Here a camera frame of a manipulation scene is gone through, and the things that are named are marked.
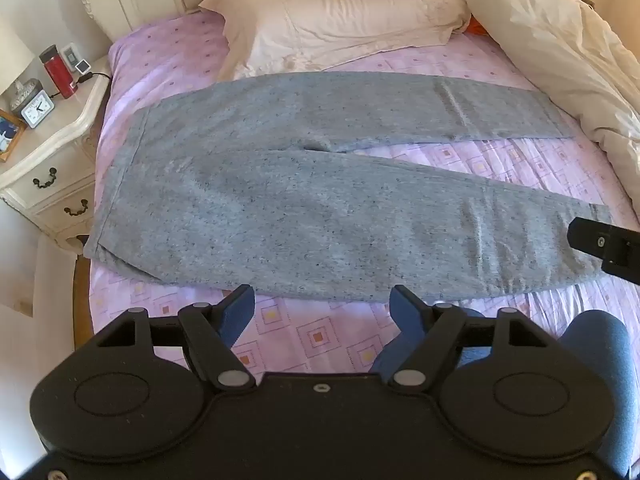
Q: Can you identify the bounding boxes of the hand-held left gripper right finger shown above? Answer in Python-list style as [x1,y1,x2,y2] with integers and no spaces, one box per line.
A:
[387,284,549,394]

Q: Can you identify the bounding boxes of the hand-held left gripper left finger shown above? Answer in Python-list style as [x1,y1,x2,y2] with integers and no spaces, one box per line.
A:
[95,284,257,394]

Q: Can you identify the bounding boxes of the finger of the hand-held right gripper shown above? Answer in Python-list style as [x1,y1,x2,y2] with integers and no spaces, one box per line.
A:
[568,216,640,287]

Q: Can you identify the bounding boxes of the grey pants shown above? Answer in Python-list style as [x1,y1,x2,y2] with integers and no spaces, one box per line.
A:
[82,72,614,304]

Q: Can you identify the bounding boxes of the person's leg in blue trousers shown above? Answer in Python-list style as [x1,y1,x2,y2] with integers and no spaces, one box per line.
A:
[369,309,634,480]

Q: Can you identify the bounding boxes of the cream duvet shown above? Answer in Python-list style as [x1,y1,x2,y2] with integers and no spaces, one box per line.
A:
[425,0,640,207]

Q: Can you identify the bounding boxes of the white nightstand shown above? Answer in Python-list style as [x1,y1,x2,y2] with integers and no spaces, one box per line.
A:
[0,57,114,254]

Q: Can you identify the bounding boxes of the pink patterned bed sheet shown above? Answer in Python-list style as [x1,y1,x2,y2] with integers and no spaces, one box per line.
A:
[87,10,640,376]

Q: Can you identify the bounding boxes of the white alarm clock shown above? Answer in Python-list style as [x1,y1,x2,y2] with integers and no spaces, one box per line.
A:
[21,89,55,129]

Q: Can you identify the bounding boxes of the red thermos bottle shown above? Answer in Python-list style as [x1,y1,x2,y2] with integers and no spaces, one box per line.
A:
[39,45,76,100]

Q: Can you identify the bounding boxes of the cream pillow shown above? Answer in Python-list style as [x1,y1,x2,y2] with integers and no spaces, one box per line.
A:
[198,0,472,81]

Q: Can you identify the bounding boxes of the white table lamp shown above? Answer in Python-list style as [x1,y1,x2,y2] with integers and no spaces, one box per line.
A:
[0,14,42,111]

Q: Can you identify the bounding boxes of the wooden picture frame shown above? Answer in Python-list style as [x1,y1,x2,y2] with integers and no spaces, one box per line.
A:
[0,109,27,163]

